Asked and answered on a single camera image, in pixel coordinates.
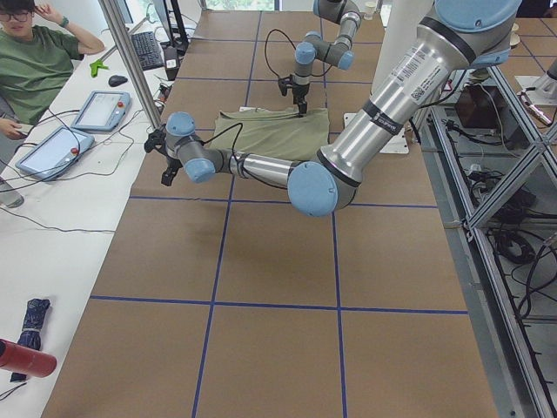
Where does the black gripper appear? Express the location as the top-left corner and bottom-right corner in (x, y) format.
(161, 155), (183, 186)
(292, 83), (310, 118)

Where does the olive green long-sleeve shirt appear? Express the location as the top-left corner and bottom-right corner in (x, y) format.
(209, 108), (330, 161)

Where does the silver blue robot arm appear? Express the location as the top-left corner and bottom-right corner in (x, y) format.
(162, 1), (520, 217)
(280, 0), (362, 116)

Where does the upper teach pendant tablet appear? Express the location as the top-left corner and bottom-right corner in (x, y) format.
(71, 91), (131, 132)

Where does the teach pendant tablet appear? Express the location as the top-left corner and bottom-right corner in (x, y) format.
(16, 126), (95, 181)
(71, 91), (131, 132)

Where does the black computer mouse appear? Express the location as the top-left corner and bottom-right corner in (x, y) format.
(108, 75), (128, 87)

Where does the lower teach pendant tablet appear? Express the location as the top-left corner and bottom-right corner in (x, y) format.
(16, 126), (95, 181)

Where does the paper coffee cup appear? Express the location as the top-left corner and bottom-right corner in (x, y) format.
(364, 0), (377, 20)

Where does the green plastic clip tool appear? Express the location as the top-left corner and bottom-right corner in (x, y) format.
(90, 59), (109, 78)

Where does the black computer keyboard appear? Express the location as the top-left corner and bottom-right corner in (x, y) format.
(131, 31), (164, 71)

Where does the clear water bottle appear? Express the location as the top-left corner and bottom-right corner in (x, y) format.
(0, 178), (24, 208)

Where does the person in green shirt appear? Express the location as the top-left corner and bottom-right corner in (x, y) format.
(1, 1), (104, 140)

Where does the folded dark blue umbrella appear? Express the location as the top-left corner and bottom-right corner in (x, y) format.
(10, 299), (50, 382)

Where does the red cylindrical bottle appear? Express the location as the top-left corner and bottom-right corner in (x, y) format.
(1, 340), (57, 378)

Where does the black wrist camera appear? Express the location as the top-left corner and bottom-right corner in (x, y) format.
(278, 75), (292, 97)
(144, 131), (166, 156)

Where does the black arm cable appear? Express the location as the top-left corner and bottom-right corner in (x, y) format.
(198, 122), (245, 175)
(265, 28), (301, 82)

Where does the aluminium frame post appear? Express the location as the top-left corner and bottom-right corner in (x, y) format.
(98, 0), (161, 130)

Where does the aluminium rail frame structure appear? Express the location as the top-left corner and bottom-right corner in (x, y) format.
(417, 67), (556, 417)

